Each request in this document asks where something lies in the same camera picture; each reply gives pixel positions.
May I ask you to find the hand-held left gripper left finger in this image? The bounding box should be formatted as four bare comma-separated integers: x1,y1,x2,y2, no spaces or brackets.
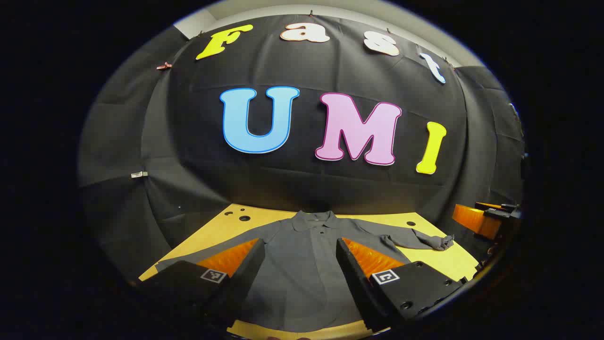
137,238,266,331

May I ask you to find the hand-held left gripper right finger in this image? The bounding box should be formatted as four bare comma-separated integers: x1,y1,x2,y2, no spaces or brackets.
335,236,468,333

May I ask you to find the grey long-sleeved shirt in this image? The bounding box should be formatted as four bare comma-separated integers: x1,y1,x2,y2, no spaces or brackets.
156,210,454,333

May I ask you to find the black backdrop cloth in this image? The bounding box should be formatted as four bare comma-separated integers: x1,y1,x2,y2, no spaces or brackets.
78,14,527,284

